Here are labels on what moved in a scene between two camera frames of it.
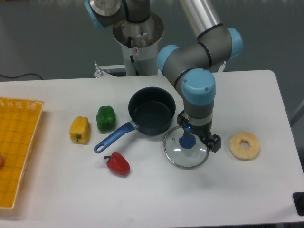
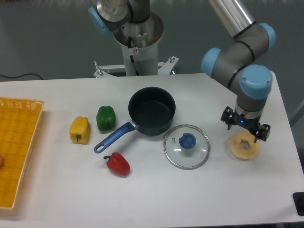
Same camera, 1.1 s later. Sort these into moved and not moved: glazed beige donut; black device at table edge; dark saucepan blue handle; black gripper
Moved: black gripper
Not moved: dark saucepan blue handle; black device at table edge; glazed beige donut
